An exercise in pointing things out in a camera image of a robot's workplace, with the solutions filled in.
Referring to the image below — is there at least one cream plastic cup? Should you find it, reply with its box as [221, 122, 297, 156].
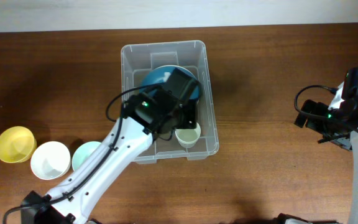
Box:
[175, 123, 201, 149]

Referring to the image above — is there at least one blue plastic bowl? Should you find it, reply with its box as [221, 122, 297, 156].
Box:
[134, 65, 196, 87]

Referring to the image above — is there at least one mint green small bowl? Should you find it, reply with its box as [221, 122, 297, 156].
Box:
[71, 141, 101, 171]

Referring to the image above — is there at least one white small bowl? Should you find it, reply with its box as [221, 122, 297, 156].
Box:
[30, 141, 71, 180]

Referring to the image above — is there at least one yellow small bowl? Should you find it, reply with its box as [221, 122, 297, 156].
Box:
[0, 126, 37, 164]

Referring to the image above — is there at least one cream plastic bowl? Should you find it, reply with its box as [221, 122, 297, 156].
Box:
[196, 68, 203, 105]

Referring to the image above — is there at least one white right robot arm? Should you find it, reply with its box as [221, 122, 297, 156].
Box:
[294, 67, 358, 223]

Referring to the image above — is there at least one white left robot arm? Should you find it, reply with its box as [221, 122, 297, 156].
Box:
[16, 68, 202, 223]

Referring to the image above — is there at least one clear plastic storage bin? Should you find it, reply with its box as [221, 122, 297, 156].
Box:
[121, 40, 219, 164]

